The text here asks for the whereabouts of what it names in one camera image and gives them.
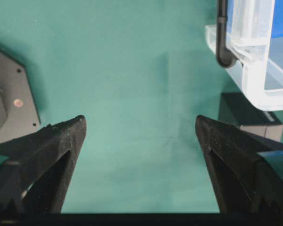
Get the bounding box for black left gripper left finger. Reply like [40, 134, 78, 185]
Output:
[0, 115, 87, 213]

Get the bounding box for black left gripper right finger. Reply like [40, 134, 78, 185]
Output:
[195, 115, 283, 214]

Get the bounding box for black RealSense box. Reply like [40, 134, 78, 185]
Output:
[218, 92, 283, 142]

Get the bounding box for clear plastic storage bin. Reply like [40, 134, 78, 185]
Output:
[205, 0, 283, 111]

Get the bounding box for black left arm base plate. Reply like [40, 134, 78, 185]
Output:
[0, 49, 40, 143]

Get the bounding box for black camera cable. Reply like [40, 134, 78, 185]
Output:
[216, 0, 238, 69]

